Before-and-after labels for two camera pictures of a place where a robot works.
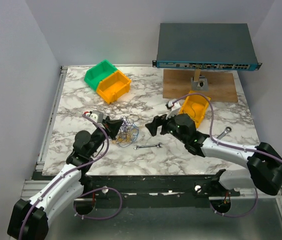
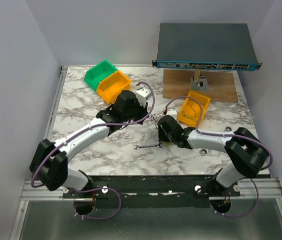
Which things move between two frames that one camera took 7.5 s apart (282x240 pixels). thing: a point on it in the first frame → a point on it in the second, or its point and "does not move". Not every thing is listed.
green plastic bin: (98, 72) does not move
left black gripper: (112, 127) → (143, 109)
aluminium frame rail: (31, 185) does not move
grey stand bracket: (201, 85) does not move
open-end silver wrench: (157, 145) does not move
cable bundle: (129, 131) → (167, 143)
